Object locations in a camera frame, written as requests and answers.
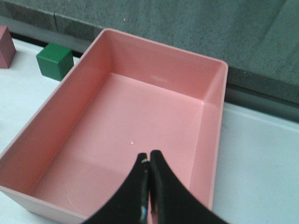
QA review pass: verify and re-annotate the pink cube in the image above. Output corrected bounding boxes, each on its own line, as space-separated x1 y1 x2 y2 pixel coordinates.
0 26 16 69

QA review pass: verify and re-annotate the pink plastic bin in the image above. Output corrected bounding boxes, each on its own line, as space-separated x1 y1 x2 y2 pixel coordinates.
0 29 228 224

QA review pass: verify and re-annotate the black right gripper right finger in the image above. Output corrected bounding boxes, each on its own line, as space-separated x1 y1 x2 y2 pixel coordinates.
150 150 226 224

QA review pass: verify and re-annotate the green cube middle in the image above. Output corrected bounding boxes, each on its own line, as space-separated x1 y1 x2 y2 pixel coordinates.
36 43 74 81

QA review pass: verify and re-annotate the grey stone ledge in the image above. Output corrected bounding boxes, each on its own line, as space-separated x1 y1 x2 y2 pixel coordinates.
0 0 299 105

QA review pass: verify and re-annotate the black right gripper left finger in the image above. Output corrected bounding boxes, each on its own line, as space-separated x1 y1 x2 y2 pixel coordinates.
84 153 150 224

